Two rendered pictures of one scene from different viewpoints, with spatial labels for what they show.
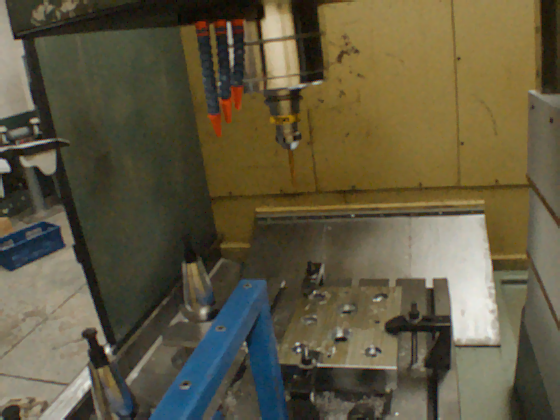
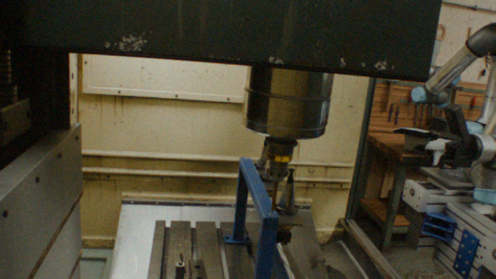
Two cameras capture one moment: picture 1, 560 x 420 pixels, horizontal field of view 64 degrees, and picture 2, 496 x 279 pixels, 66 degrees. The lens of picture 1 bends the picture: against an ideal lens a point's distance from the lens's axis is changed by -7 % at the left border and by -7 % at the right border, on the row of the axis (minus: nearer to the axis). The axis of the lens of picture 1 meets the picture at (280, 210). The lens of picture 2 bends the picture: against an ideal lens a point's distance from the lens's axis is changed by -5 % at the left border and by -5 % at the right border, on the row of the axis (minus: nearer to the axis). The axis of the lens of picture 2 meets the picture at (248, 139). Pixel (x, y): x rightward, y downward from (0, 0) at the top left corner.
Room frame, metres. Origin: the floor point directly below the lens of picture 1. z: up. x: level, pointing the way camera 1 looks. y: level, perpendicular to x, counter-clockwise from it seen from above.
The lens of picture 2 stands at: (1.39, -0.42, 1.66)
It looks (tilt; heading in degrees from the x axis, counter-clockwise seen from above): 15 degrees down; 153
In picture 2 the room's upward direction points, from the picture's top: 6 degrees clockwise
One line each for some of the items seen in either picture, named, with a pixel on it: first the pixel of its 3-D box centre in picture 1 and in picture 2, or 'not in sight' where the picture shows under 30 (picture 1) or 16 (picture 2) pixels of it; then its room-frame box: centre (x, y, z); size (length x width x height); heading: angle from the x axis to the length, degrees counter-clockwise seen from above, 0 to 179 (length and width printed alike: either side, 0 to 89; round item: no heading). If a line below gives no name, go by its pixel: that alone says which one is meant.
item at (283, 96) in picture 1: (282, 94); (282, 136); (0.77, -0.03, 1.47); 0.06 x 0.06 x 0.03
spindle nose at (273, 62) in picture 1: (276, 47); (286, 97); (0.77, -0.03, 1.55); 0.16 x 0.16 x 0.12
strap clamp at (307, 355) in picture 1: (308, 381); not in sight; (0.69, -0.01, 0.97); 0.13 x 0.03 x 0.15; 162
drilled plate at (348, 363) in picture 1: (344, 331); not in sight; (0.85, -0.10, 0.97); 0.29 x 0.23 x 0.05; 162
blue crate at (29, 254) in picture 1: (27, 244); not in sight; (4.05, 2.41, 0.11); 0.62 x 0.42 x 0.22; 139
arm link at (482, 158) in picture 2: not in sight; (477, 147); (0.79, 0.57, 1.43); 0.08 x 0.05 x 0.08; 164
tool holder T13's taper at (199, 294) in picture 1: (196, 281); (288, 193); (0.59, 0.13, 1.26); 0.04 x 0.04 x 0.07
